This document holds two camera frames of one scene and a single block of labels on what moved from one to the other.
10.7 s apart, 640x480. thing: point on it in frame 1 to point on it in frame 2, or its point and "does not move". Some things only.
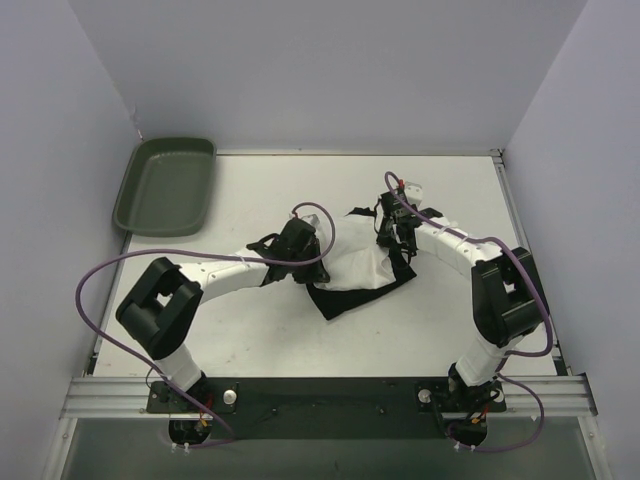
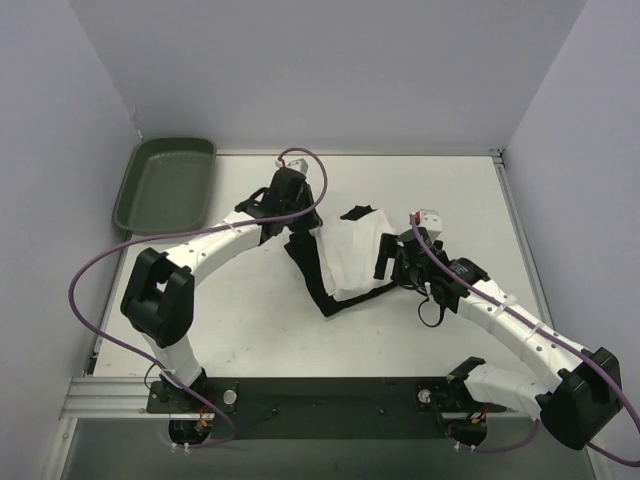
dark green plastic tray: x=167 y=188 does not move
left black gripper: x=314 y=267 to x=304 y=212
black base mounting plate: x=332 y=408 does not move
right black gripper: x=396 y=245 to x=396 y=258
